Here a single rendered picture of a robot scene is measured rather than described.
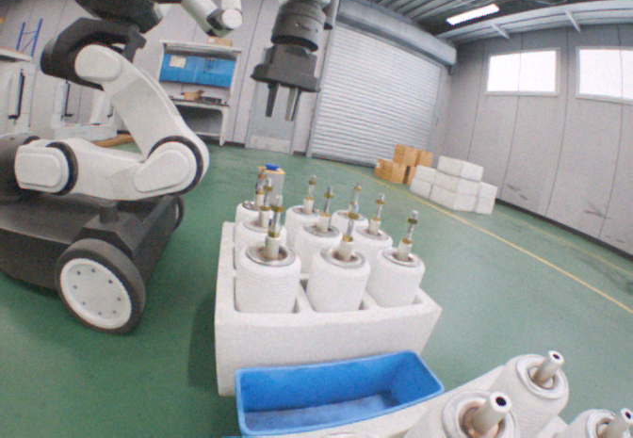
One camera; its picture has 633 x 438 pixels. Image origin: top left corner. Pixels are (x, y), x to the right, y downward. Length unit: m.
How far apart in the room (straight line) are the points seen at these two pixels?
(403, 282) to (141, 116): 0.65
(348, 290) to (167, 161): 0.45
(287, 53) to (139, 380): 0.62
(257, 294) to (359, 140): 5.71
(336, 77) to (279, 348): 5.68
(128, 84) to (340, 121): 5.36
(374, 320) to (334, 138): 5.44
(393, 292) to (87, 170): 0.74
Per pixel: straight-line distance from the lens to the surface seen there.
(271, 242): 0.38
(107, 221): 0.59
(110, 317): 0.61
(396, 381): 0.54
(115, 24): 0.75
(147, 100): 0.67
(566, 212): 5.46
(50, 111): 2.87
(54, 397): 0.56
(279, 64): 0.46
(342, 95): 5.85
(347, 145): 5.90
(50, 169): 0.77
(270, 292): 0.38
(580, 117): 5.71
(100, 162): 0.73
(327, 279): 0.40
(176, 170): 0.61
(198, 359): 0.56
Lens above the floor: 0.43
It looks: 13 degrees down
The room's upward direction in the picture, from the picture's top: 11 degrees clockwise
